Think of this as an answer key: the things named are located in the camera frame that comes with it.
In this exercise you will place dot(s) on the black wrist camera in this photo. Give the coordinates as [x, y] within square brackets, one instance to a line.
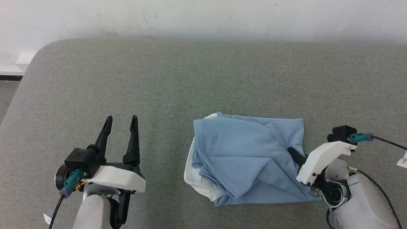
[341, 133]
[83, 162]

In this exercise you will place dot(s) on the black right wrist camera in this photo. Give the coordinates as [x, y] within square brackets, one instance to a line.
[341, 133]

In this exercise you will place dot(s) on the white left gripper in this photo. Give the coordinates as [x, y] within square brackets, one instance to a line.
[117, 178]

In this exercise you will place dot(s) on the light blue garment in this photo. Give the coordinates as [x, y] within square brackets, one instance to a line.
[248, 159]

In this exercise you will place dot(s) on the grey fabric sofa cushion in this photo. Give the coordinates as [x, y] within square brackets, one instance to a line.
[159, 79]

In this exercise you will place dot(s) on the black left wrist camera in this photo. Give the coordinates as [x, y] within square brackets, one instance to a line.
[83, 162]

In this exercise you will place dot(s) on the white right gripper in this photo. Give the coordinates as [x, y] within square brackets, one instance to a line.
[321, 159]

